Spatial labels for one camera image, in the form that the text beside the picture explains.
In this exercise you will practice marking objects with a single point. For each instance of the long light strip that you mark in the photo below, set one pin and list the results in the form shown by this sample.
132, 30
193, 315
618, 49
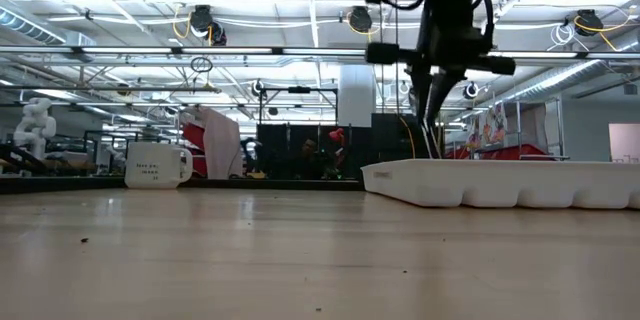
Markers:
225, 51

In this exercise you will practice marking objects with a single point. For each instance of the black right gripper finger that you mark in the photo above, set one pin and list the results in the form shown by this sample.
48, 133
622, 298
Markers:
445, 90
422, 95

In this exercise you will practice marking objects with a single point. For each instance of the person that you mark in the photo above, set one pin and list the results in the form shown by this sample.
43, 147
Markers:
309, 152

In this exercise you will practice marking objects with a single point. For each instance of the silver ventilation duct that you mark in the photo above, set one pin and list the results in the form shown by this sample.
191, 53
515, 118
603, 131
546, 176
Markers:
30, 25
575, 77

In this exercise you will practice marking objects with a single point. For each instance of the white cutlery organizer tray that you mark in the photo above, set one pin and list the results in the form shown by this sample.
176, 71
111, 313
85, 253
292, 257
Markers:
500, 182

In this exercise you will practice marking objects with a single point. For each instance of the pink and white mug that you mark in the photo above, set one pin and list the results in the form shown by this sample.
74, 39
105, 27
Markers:
155, 165

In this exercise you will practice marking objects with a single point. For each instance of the white building column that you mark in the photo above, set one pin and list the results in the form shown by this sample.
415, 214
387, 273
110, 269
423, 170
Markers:
357, 95

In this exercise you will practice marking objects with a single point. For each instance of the white tilted panel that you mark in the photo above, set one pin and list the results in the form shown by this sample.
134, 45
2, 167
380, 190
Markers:
222, 145

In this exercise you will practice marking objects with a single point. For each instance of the black rig frame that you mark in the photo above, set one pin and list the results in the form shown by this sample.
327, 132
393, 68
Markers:
298, 89

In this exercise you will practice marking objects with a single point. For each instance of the black partition cabinet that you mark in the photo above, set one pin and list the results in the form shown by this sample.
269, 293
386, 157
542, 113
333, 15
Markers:
390, 140

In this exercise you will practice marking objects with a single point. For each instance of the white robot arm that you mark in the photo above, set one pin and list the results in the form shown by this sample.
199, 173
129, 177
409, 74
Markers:
35, 125

